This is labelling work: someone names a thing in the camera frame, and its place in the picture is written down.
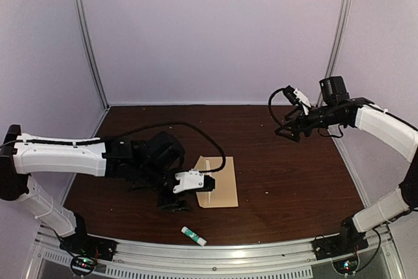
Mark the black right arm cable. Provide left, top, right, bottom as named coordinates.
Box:
left=268, top=88, right=288, bottom=126

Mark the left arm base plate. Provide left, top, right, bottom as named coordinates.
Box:
left=56, top=235, right=118, bottom=277

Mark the right aluminium corner post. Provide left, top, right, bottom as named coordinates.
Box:
left=325, top=0, right=352, bottom=78

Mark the white paper letter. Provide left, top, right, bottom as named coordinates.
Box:
left=204, top=159, right=212, bottom=206

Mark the aluminium corner post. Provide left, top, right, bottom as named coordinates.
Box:
left=325, top=0, right=352, bottom=78
left=74, top=0, right=110, bottom=110

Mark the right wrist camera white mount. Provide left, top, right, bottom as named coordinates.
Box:
left=283, top=86, right=312, bottom=116

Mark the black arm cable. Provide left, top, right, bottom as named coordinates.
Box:
left=268, top=88, right=288, bottom=126
left=97, top=122, right=227, bottom=174

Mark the green white glue stick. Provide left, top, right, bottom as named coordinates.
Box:
left=181, top=226, right=207, bottom=247

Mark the left aluminium corner post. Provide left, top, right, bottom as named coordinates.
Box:
left=74, top=0, right=110, bottom=110

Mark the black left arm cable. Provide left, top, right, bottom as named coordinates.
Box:
left=97, top=122, right=227, bottom=174

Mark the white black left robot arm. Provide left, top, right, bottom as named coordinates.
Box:
left=1, top=125, right=203, bottom=255

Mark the aluminium front frame rail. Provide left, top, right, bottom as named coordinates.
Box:
left=32, top=220, right=402, bottom=279

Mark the tan paper envelope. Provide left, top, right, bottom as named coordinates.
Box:
left=196, top=157, right=239, bottom=208

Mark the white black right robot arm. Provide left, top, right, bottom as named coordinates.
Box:
left=268, top=76, right=417, bottom=254

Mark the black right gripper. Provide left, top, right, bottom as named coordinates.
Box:
left=275, top=104, right=343, bottom=143

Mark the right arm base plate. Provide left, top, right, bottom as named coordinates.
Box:
left=311, top=234, right=368, bottom=276

